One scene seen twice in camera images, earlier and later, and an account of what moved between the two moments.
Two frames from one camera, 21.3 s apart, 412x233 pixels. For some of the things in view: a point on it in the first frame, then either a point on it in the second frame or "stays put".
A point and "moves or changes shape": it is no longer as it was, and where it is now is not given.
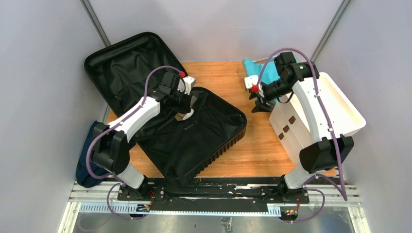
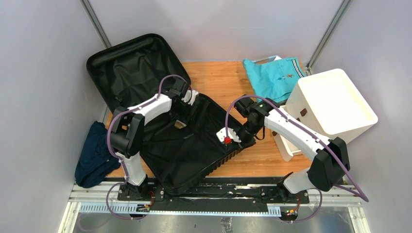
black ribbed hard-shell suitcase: [126, 71] moves or changes shape
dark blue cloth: [83, 176] stays put
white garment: [183, 116] -> [179, 124]
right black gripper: [261, 106] -> [245, 143]
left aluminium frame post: [95, 23] stays put
